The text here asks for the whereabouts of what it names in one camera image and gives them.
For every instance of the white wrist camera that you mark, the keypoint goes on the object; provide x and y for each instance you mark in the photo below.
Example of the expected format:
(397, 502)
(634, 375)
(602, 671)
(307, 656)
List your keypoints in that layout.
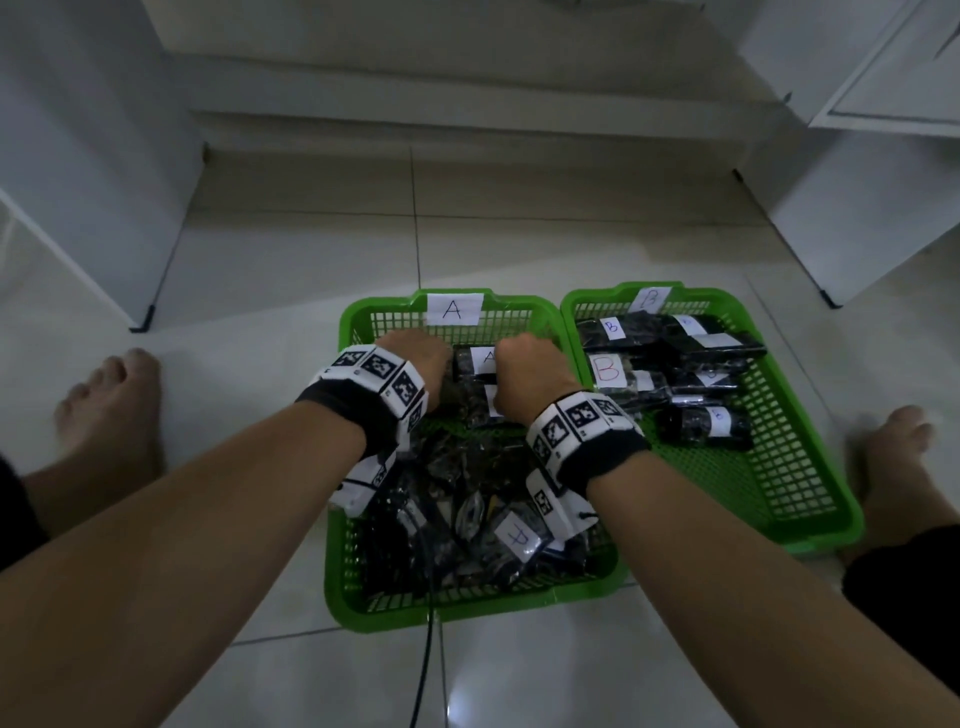
(360, 487)
(562, 514)

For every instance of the person's left forearm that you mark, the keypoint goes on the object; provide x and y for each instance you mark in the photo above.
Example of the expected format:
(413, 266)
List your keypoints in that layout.
(172, 570)

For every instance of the white desk cabinet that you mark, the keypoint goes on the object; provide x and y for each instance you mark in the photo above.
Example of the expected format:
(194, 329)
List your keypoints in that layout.
(855, 210)

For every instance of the person's right forearm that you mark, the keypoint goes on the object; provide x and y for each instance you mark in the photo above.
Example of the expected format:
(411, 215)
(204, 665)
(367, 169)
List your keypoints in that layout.
(750, 600)

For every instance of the person's left leg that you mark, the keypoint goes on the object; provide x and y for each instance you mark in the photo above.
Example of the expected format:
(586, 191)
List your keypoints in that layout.
(97, 487)

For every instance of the black wristband with marker tags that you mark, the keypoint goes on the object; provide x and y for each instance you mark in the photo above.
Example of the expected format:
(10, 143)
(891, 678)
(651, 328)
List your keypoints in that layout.
(352, 412)
(607, 457)

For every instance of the person's right leg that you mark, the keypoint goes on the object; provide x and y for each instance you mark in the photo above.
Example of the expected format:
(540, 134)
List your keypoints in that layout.
(900, 525)

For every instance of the white desk side panel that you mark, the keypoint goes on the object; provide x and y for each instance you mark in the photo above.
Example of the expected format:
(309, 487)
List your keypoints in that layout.
(90, 165)

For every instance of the person's right foot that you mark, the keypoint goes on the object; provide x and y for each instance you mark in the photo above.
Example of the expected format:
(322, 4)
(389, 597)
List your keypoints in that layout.
(896, 457)

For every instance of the green plastic basket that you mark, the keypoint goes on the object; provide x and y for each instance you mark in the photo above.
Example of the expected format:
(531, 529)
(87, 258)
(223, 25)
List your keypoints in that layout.
(450, 615)
(795, 487)

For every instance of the black packet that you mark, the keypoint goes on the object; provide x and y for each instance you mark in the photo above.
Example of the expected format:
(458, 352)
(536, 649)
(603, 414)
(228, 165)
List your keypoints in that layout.
(649, 390)

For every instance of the person's left hand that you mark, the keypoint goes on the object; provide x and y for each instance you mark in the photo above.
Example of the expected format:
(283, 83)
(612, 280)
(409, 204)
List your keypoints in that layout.
(420, 360)

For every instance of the person's right hand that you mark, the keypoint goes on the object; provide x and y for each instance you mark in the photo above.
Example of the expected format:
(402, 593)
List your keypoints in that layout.
(536, 375)

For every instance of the person's leg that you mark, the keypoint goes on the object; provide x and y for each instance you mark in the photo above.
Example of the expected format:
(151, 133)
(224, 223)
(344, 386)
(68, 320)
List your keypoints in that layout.
(97, 487)
(900, 525)

